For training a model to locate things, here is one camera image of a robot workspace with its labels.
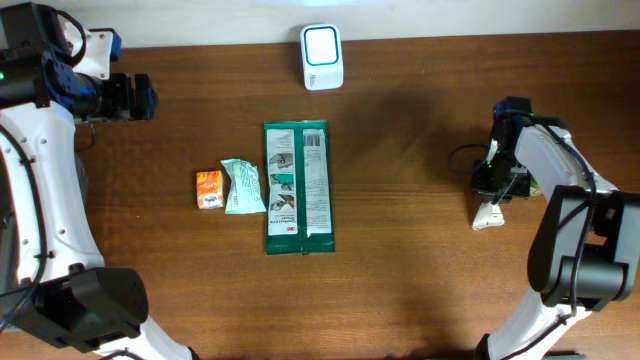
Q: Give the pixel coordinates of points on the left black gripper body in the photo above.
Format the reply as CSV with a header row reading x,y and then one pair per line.
x,y
117,101

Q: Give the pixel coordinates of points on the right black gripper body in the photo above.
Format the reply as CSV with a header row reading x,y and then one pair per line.
x,y
503,179

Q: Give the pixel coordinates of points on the green lidded jar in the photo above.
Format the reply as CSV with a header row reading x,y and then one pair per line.
x,y
535,189

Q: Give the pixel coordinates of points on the white tube with gold cap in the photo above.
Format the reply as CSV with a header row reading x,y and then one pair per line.
x,y
488,215

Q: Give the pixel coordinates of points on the small orange box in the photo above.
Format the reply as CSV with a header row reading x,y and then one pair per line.
x,y
209,189

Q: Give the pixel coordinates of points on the mint green packet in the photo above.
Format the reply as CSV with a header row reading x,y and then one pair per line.
x,y
245,196

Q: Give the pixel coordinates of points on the green 3M package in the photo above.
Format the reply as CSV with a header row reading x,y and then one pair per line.
x,y
299,208

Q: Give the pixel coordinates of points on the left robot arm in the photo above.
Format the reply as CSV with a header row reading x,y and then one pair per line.
x,y
55,285

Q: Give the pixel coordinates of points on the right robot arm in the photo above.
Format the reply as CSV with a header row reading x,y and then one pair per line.
x,y
585,253

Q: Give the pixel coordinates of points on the grey plastic mesh basket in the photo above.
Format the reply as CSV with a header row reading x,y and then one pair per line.
x,y
82,177

